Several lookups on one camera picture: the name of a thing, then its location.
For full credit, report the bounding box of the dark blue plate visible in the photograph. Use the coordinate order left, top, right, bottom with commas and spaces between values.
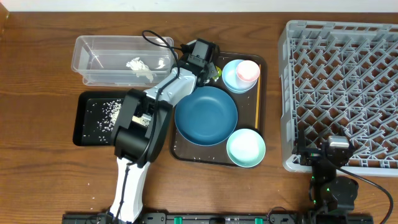
174, 86, 238, 146

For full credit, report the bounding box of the white tissue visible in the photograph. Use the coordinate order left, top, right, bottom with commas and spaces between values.
126, 57, 154, 83

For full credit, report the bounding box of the pile of white rice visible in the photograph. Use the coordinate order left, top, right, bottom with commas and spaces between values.
82, 98, 150, 144

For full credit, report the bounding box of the yellow green snack wrapper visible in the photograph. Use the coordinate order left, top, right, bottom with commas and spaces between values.
213, 66, 222, 80

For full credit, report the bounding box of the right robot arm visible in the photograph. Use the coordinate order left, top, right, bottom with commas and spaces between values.
292, 129, 359, 223

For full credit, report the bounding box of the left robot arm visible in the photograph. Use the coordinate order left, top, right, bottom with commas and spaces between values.
109, 53, 220, 223

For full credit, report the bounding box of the grey dishwasher rack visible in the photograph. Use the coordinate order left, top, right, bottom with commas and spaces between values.
278, 20, 397, 177

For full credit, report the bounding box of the black waste tray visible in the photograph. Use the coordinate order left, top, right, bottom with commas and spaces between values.
72, 90, 162, 147

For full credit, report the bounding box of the light blue small plate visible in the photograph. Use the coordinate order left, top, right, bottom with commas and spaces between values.
222, 59, 257, 94

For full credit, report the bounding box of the pink cup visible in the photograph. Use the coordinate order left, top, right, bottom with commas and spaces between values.
236, 60, 261, 90

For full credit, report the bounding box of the wooden chopstick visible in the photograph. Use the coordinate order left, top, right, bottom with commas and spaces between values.
255, 65, 261, 129

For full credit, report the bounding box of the dark brown serving tray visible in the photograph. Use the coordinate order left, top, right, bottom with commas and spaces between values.
170, 52, 267, 166

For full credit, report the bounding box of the mint green bowl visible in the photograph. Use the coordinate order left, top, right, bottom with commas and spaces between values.
226, 129, 266, 168

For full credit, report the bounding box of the clear plastic bin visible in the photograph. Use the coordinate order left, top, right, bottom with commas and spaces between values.
72, 35, 175, 87

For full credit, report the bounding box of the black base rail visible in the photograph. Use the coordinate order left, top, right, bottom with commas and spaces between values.
61, 212, 374, 224

